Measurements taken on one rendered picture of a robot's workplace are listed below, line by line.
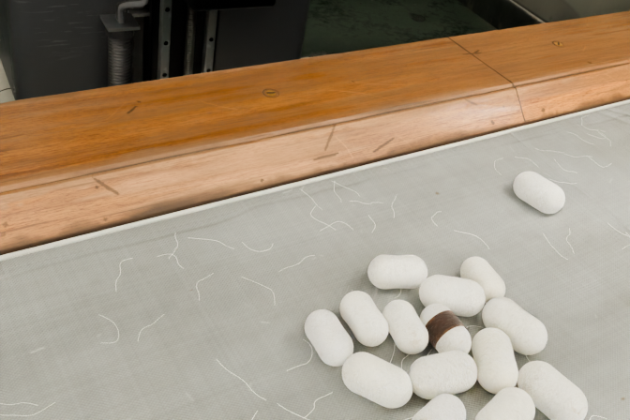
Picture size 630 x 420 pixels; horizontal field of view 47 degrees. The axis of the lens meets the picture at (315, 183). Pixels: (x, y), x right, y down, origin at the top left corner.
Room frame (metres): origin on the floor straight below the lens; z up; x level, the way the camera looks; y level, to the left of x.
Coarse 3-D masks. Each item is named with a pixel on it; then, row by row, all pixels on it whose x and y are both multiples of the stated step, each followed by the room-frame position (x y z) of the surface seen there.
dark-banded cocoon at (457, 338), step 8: (432, 304) 0.28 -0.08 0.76; (440, 304) 0.28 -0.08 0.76; (424, 312) 0.28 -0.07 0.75; (432, 312) 0.27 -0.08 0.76; (424, 320) 0.27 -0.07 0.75; (456, 328) 0.26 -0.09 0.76; (464, 328) 0.27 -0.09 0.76; (448, 336) 0.26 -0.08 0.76; (456, 336) 0.26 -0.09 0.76; (464, 336) 0.26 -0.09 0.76; (440, 344) 0.26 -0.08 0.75; (448, 344) 0.26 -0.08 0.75; (456, 344) 0.26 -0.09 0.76; (464, 344) 0.26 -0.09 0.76; (440, 352) 0.26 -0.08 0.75
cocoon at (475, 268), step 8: (464, 264) 0.32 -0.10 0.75; (472, 264) 0.32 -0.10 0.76; (480, 264) 0.32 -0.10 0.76; (488, 264) 0.32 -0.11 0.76; (464, 272) 0.32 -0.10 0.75; (472, 272) 0.32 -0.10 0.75; (480, 272) 0.31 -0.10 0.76; (488, 272) 0.31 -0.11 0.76; (480, 280) 0.31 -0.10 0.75; (488, 280) 0.31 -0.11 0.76; (496, 280) 0.31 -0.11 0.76; (488, 288) 0.31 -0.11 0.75; (496, 288) 0.31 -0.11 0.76; (504, 288) 0.31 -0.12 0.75; (488, 296) 0.30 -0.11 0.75; (496, 296) 0.30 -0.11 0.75
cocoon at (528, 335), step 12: (492, 300) 0.29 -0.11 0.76; (504, 300) 0.29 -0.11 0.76; (492, 312) 0.28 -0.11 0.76; (504, 312) 0.28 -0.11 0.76; (516, 312) 0.28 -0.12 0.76; (528, 312) 0.29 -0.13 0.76; (492, 324) 0.28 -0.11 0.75; (504, 324) 0.28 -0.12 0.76; (516, 324) 0.28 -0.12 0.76; (528, 324) 0.28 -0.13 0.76; (540, 324) 0.28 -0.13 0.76; (516, 336) 0.27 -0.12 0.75; (528, 336) 0.27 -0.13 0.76; (540, 336) 0.27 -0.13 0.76; (516, 348) 0.27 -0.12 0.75; (528, 348) 0.27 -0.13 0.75; (540, 348) 0.27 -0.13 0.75
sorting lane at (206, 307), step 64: (512, 128) 0.52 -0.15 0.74; (576, 128) 0.54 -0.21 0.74; (256, 192) 0.36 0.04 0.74; (320, 192) 0.38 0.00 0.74; (384, 192) 0.40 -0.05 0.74; (448, 192) 0.41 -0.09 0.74; (512, 192) 0.43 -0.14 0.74; (576, 192) 0.44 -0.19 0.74; (0, 256) 0.27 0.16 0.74; (64, 256) 0.28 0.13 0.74; (128, 256) 0.29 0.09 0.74; (192, 256) 0.30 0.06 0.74; (256, 256) 0.31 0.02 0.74; (320, 256) 0.32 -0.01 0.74; (448, 256) 0.34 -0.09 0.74; (512, 256) 0.36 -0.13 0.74; (576, 256) 0.37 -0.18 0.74; (0, 320) 0.23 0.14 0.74; (64, 320) 0.23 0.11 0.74; (128, 320) 0.24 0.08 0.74; (192, 320) 0.25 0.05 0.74; (256, 320) 0.26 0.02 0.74; (576, 320) 0.31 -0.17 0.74; (0, 384) 0.19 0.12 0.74; (64, 384) 0.20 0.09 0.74; (128, 384) 0.20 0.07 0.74; (192, 384) 0.21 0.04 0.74; (256, 384) 0.22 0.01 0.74; (320, 384) 0.23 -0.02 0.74; (576, 384) 0.26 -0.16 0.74
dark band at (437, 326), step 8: (440, 312) 0.27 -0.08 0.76; (448, 312) 0.27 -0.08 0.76; (432, 320) 0.27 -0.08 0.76; (440, 320) 0.27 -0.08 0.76; (448, 320) 0.27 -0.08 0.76; (456, 320) 0.27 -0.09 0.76; (432, 328) 0.27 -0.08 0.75; (440, 328) 0.26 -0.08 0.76; (448, 328) 0.26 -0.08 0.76; (432, 336) 0.26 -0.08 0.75; (440, 336) 0.26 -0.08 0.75; (432, 344) 0.26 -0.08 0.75
